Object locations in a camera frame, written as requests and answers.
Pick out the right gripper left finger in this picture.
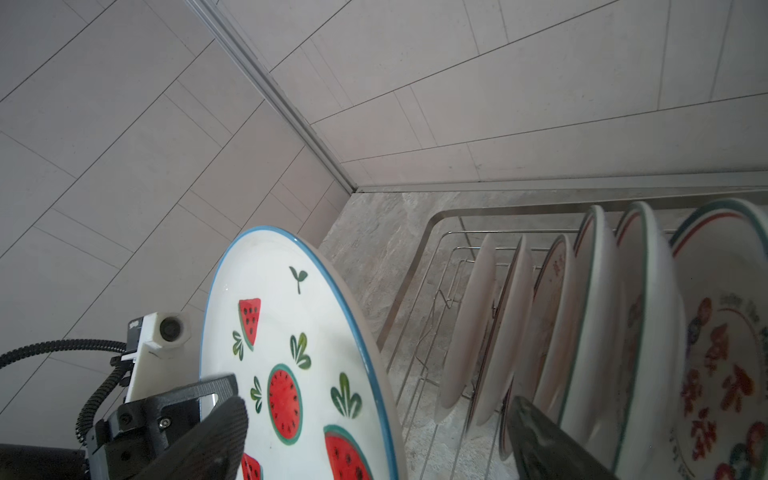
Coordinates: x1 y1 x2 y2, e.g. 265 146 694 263
134 396 248 479

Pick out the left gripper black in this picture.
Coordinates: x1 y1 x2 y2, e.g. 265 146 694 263
1 374 239 480

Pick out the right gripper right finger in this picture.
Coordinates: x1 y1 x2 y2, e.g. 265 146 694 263
506 396 616 479

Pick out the watermelon pattern plate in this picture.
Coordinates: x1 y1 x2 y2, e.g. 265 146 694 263
200 226 407 479

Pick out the orange sunburst plate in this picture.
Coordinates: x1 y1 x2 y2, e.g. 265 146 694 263
498 234 575 461
465 234 534 435
434 235 496 423

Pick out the red text white plate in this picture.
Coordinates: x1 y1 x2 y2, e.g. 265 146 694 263
611 201 686 479

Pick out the rearmost white plate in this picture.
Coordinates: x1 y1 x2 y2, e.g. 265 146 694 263
669 198 767 479

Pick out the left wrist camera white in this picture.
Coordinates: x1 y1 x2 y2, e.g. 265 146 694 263
121 312 199 402

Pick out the metal wire dish rack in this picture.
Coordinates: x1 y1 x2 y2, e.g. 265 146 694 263
374 190 768 480

